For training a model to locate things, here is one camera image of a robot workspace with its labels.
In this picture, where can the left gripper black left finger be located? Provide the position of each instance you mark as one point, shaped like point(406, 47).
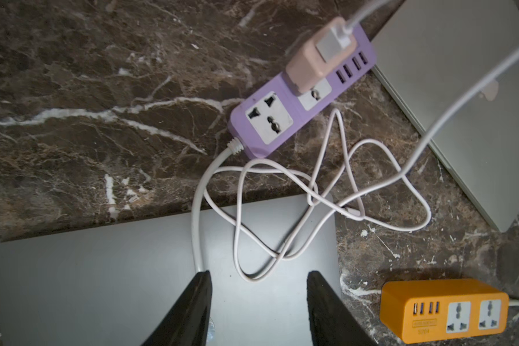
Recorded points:
point(187, 322)

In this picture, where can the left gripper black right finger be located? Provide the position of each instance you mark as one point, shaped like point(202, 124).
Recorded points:
point(330, 321)

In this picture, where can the dark grey laptop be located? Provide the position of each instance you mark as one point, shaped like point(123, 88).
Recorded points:
point(113, 285)

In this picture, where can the pink charger adapter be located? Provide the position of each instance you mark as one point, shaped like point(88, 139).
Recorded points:
point(319, 56)

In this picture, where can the silver apple laptop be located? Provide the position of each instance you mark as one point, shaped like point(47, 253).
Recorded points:
point(428, 54)

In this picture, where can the orange power strip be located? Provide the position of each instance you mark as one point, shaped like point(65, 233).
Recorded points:
point(428, 311)

